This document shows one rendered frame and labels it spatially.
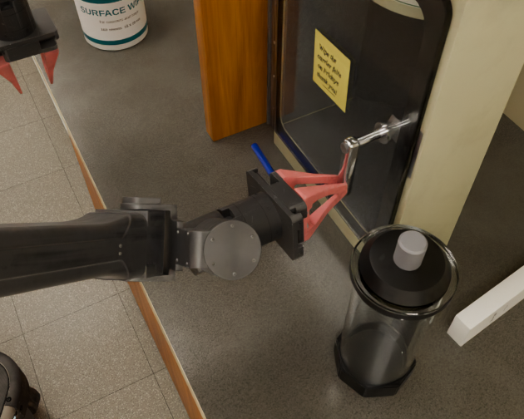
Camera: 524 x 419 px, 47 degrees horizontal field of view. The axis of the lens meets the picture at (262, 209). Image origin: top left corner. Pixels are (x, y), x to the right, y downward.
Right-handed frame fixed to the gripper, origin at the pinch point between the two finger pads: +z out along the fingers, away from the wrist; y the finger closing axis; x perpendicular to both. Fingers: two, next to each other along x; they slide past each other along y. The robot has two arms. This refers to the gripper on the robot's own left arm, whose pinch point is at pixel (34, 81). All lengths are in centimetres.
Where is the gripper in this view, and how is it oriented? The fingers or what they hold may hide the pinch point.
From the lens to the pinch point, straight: 96.2
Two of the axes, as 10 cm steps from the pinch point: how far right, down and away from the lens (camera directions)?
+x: -4.7, -6.9, 5.5
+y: 8.8, -3.7, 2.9
